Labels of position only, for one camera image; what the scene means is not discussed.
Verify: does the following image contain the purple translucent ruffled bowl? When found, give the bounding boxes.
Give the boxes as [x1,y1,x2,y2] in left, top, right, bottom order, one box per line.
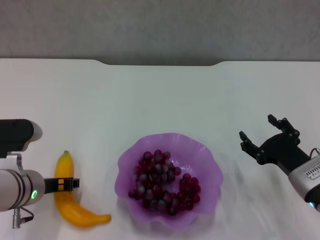
[114,132,224,230]

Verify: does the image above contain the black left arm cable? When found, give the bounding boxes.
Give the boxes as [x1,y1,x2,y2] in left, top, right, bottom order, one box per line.
[12,206,35,230]

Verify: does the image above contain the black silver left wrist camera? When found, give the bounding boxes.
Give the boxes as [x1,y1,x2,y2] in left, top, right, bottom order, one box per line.
[0,119,44,176]

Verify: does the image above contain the dark red grape bunch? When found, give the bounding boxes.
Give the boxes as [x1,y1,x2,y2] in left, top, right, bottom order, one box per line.
[127,149,202,217]

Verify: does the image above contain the yellow banana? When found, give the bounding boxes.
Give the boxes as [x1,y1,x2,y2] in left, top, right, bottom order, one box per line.
[54,150,112,228]

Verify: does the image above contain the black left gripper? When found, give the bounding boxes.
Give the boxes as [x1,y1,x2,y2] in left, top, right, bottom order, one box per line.
[43,177,81,195]

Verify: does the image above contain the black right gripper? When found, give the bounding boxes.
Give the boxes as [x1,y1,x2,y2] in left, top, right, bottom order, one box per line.
[238,114,311,174]

